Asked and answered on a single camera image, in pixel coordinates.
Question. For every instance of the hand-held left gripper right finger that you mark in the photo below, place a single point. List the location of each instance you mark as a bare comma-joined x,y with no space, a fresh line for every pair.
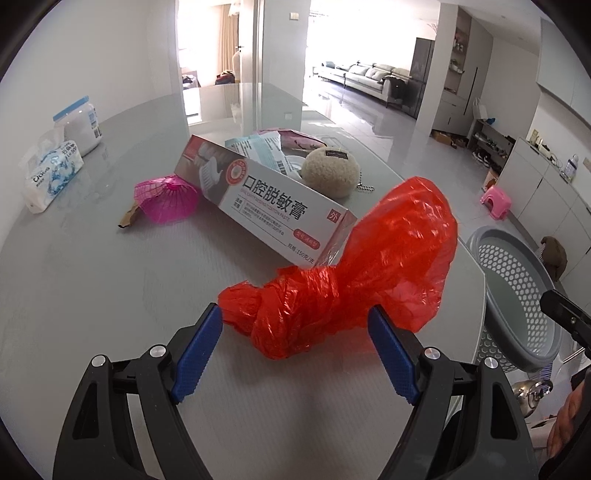
392,355

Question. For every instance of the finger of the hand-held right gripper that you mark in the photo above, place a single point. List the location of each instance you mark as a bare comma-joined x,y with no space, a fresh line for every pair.
565,314

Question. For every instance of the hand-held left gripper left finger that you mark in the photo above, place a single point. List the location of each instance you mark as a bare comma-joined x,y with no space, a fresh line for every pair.
198,350

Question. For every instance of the grey perforated basket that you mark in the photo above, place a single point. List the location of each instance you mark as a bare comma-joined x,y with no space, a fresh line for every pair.
512,314

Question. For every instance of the red plastic bag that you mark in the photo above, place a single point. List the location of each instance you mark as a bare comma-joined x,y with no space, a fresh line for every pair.
369,258

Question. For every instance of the white plastic lid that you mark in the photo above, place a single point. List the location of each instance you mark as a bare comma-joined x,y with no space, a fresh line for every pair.
294,165

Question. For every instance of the pink snack packet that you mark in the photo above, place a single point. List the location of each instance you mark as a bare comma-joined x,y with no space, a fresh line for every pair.
302,141

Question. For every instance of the person's right hand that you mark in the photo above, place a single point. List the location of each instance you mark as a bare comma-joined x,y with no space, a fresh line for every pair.
568,424

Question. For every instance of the brown plush object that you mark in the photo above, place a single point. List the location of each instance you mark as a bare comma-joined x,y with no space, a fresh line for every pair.
554,258

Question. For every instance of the metal kettle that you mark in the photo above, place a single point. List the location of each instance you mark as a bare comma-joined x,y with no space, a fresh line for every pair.
528,394

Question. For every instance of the white counter cabinet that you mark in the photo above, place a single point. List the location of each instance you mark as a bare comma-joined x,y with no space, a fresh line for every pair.
545,194

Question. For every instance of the pink plastic stool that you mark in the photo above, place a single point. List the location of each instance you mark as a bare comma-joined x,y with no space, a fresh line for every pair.
496,201

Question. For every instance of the clear water bottle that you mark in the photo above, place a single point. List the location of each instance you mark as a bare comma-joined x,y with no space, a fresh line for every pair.
570,167

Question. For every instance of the brown cardboard scrap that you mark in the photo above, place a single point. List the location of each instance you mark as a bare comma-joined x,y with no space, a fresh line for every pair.
129,218

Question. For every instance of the pink mesh net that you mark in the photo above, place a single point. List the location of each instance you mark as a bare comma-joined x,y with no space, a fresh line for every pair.
168,201

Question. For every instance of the toothpaste box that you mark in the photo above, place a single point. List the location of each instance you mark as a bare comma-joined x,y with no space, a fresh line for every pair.
272,203

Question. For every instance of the shoe rack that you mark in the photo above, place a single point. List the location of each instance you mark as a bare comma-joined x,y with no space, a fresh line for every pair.
491,141

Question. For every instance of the light blue paper packet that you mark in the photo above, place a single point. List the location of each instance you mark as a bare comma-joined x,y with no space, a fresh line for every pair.
256,150

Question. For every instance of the cardboard box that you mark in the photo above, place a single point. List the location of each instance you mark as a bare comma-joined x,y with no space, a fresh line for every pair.
448,138

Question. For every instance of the blue patterned tissue pack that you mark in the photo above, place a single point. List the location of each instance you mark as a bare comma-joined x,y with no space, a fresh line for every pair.
53,173

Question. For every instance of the white jar with blue lid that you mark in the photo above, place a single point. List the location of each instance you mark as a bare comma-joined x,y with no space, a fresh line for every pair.
81,124

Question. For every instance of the dark grey refrigerator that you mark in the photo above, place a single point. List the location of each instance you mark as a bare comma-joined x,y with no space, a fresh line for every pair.
415,78

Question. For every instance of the grey sofa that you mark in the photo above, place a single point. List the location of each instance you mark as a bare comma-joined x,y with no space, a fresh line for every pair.
364,76

